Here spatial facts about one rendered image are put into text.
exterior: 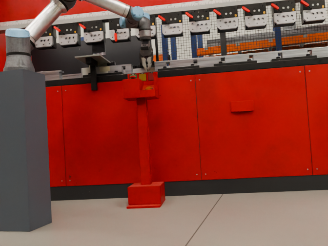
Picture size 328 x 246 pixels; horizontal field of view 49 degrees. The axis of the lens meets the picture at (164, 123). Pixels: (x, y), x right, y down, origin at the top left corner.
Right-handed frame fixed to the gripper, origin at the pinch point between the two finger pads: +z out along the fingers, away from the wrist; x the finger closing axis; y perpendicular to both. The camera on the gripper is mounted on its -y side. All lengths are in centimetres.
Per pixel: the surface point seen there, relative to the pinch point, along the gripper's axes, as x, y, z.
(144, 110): 3.5, -2.2, 25.2
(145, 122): 3.0, -2.9, 32.9
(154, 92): -4.4, -6.3, 14.7
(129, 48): 30, 95, -31
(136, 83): 6.2, -5.8, 8.7
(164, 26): -8, 41, -35
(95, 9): 43, 43, -53
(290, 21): -98, 40, -29
